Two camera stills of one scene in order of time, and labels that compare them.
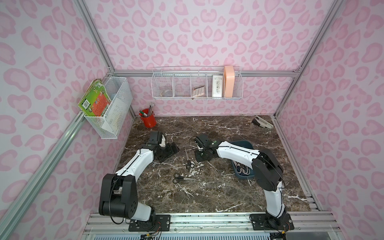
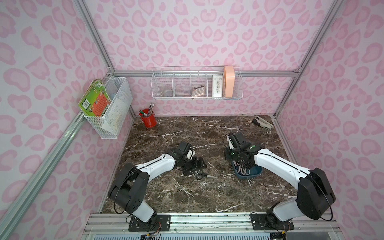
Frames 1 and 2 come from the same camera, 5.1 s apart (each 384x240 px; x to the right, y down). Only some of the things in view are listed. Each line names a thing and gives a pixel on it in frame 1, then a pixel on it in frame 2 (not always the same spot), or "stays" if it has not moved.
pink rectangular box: [229, 81] stays
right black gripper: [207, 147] to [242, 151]
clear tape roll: [166, 93] stays
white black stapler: [259, 121] stays
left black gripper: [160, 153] to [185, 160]
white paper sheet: [116, 115] stays
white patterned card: [217, 84] stays
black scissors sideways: [177, 178] to [201, 175]
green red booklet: [95, 102] stays
